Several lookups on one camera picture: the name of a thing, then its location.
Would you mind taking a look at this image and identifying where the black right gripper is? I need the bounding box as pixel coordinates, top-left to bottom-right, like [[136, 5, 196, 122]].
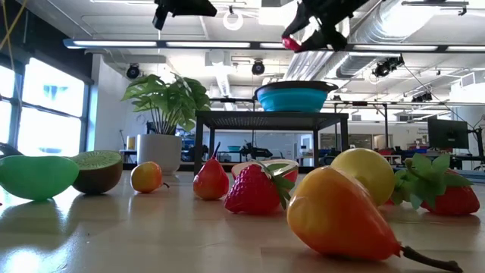
[[281, 0, 371, 53]]

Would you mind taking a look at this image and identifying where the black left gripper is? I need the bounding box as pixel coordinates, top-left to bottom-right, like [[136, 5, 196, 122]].
[[152, 0, 218, 32]]

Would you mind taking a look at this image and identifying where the small red toy fruit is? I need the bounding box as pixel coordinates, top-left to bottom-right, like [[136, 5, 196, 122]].
[[282, 36, 303, 53]]

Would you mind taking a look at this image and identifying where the blue grey collapsible colander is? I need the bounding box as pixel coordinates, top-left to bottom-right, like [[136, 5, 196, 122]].
[[253, 80, 340, 113]]

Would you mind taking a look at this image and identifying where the green toy fruit half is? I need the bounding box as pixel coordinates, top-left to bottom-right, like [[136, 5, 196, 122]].
[[0, 155, 80, 202]]

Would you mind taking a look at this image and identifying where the overhead LED light bar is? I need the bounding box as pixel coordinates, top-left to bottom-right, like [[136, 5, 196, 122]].
[[62, 37, 485, 54]]

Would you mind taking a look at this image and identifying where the grey perforated metal shelf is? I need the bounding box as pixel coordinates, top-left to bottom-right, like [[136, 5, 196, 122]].
[[193, 110, 350, 176]]

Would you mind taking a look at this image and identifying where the black background machine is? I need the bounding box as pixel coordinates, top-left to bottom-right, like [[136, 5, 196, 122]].
[[240, 140, 274, 160]]

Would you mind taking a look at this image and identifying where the green plant in white pot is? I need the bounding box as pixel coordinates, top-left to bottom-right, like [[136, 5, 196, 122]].
[[120, 73, 212, 176]]

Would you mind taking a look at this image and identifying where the yellow toy lemon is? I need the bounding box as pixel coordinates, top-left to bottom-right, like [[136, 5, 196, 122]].
[[330, 146, 396, 208]]

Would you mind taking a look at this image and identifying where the black monitor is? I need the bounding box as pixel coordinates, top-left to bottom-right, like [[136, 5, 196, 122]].
[[427, 118, 470, 150]]

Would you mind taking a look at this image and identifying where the red toy pear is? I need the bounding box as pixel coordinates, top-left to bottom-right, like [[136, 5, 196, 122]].
[[192, 142, 230, 201]]

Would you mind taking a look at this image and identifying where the orange toy pear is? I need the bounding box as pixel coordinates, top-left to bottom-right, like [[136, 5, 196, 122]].
[[286, 165, 464, 273], [130, 161, 171, 194]]

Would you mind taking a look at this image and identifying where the large window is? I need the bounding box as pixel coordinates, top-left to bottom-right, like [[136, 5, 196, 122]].
[[0, 56, 90, 158]]

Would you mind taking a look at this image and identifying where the toy kiwi half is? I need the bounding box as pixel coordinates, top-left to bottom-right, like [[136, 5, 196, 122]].
[[70, 149, 124, 196]]

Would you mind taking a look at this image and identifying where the white ring lamp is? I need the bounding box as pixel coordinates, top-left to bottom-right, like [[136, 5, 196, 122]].
[[222, 8, 245, 32]]

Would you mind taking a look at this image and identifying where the silver ventilation duct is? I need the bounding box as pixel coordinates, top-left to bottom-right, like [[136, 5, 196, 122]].
[[283, 0, 437, 80]]

